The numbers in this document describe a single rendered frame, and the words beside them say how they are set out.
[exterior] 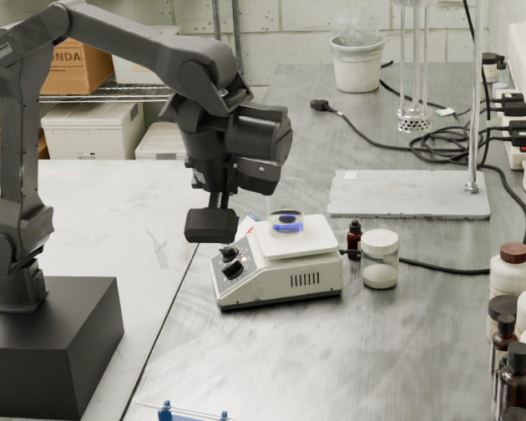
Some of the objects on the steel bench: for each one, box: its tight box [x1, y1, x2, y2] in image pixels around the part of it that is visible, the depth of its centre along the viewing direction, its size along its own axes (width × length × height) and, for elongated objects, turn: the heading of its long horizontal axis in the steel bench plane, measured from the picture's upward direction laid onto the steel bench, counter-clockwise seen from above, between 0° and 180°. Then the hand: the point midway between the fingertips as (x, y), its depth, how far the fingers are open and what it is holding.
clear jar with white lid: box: [361, 229, 399, 290], centre depth 143 cm, size 6×6×8 cm
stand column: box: [464, 0, 485, 195], centre depth 155 cm, size 3×3×70 cm
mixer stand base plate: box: [326, 170, 491, 220], centre depth 173 cm, size 30×20×1 cm, turn 88°
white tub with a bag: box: [329, 3, 385, 94], centre depth 229 cm, size 14×14×21 cm
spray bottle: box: [492, 55, 509, 99], centre depth 217 cm, size 4×4×11 cm
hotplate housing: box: [210, 231, 345, 311], centre depth 144 cm, size 22×13×8 cm, turn 106°
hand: (225, 201), depth 116 cm, fingers open, 8 cm apart
